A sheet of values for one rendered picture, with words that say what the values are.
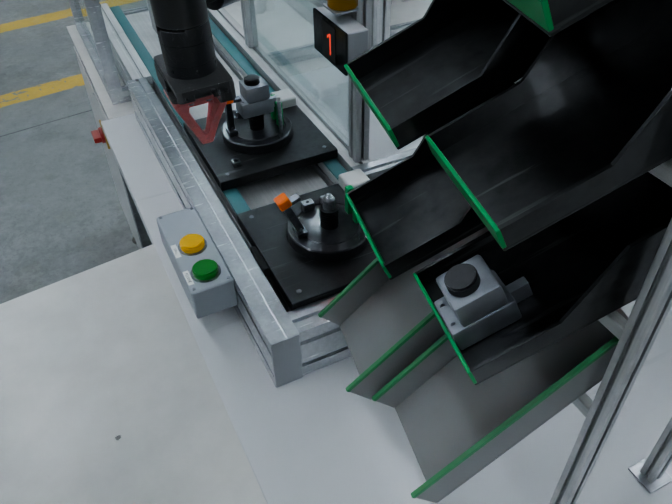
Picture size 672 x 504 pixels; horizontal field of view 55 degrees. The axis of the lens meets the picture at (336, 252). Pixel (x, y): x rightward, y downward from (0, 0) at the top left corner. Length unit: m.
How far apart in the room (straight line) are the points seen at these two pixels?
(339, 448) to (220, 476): 0.16
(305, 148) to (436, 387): 0.64
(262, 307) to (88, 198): 2.06
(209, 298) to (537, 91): 0.63
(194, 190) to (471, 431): 0.70
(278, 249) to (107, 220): 1.82
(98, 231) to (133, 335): 1.68
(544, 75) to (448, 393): 0.37
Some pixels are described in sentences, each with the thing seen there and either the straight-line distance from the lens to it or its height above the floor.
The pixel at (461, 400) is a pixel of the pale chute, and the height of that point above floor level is 1.05.
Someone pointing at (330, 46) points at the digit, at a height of 1.20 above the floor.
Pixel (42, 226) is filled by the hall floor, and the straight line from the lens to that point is 2.88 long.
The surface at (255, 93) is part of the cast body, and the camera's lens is 1.25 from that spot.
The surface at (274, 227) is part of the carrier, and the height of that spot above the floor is 0.97.
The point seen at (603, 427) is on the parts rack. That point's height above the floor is 1.11.
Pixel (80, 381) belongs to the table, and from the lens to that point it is 1.08.
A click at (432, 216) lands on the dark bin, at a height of 1.22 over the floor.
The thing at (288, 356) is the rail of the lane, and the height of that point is 0.92.
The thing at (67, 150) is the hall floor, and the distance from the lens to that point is 3.33.
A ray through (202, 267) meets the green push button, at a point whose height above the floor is 0.97.
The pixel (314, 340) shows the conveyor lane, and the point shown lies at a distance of 0.95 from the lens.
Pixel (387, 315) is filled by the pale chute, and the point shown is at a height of 1.04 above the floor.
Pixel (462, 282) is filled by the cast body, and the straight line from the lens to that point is 0.56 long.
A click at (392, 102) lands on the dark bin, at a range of 0.62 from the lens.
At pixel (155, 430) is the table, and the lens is 0.99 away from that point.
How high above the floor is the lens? 1.66
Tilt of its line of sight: 42 degrees down
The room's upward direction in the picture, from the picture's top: 1 degrees counter-clockwise
